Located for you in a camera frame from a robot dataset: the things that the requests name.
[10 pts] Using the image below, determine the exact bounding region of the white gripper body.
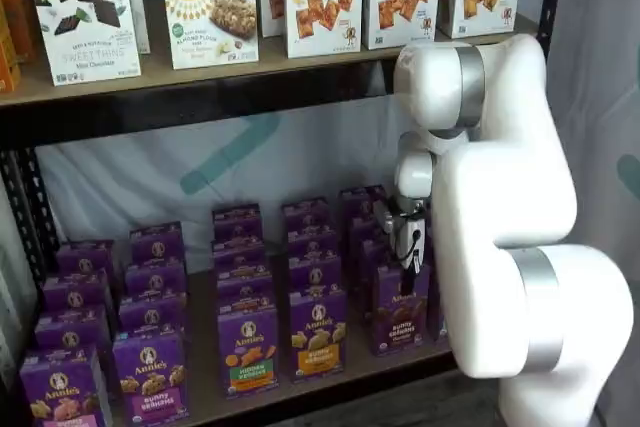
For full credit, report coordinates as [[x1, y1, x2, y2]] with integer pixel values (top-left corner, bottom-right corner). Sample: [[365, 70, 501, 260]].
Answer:
[[396, 215, 433, 282]]

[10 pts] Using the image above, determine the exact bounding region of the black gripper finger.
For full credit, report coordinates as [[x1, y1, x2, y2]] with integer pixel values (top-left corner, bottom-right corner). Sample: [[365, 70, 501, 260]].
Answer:
[[399, 266, 419, 301]]

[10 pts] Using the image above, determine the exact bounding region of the purple box brown patch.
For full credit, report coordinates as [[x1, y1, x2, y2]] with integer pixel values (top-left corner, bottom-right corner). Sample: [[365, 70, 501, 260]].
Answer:
[[372, 262, 434, 359]]

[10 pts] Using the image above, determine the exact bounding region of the purple Annie's box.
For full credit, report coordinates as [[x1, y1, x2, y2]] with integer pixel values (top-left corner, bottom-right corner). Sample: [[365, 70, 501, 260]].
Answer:
[[118, 292, 188, 336], [124, 257, 188, 298], [286, 230, 340, 261], [42, 270, 110, 313], [212, 235, 265, 263], [288, 255, 344, 296], [215, 257, 274, 291], [33, 305, 112, 354], [217, 284, 277, 313], [55, 239, 117, 278], [349, 216, 385, 298], [129, 220, 186, 264], [211, 203, 263, 242], [340, 185, 387, 221], [281, 198, 332, 236], [360, 239, 401, 321]]

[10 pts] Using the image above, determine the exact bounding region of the purple box teal patch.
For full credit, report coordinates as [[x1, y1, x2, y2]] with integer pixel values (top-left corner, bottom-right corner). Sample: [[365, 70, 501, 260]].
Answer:
[[430, 291, 450, 344]]

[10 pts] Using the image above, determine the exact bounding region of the purple box yellow patch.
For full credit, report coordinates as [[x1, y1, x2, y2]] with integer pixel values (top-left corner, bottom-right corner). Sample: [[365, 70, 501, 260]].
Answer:
[[289, 289, 349, 384]]

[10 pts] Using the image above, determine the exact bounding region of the purple box green patch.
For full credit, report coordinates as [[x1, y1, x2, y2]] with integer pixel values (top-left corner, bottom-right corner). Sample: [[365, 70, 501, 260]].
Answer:
[[217, 306, 280, 399]]

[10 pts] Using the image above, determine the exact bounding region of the brown wooden shelf board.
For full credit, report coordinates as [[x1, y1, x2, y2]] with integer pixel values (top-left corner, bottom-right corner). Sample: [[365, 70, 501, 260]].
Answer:
[[0, 14, 540, 108], [107, 266, 456, 427]]

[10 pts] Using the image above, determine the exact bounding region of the purple Bunny Grahams box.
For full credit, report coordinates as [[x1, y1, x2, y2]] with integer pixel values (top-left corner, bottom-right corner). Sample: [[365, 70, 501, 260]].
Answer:
[[112, 329, 190, 421]]

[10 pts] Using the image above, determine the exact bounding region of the black metal shelf rack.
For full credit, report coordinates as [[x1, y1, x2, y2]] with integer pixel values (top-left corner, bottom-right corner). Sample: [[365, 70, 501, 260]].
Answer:
[[0, 0, 569, 427]]

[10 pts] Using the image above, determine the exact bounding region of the white almond flour bars box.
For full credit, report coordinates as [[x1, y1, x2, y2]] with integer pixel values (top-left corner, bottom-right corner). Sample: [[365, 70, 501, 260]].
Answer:
[[161, 0, 260, 71]]

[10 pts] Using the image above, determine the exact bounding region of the purple box pink patch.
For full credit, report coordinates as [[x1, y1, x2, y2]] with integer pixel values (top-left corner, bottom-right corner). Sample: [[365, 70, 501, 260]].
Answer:
[[19, 345, 112, 427]]

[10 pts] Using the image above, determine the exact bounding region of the white Simple Mills box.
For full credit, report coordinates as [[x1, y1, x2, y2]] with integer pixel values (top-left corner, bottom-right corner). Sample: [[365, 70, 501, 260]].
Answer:
[[122, 0, 152, 56]]

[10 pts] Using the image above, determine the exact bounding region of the white Sweet Thins box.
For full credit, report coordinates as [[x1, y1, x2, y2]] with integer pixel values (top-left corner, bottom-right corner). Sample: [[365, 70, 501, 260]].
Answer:
[[22, 0, 143, 87]]

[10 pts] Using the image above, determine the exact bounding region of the white backdrop cloth teal print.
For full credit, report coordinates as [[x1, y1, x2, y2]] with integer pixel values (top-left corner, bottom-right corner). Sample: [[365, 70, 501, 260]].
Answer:
[[29, 0, 640, 427]]

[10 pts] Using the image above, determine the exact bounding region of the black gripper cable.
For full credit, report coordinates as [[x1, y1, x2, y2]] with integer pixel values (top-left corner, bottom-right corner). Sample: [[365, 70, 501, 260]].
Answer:
[[405, 229, 427, 261]]

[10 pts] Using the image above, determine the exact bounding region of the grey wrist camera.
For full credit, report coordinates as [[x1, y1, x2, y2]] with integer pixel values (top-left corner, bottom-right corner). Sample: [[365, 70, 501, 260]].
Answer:
[[373, 199, 404, 237]]

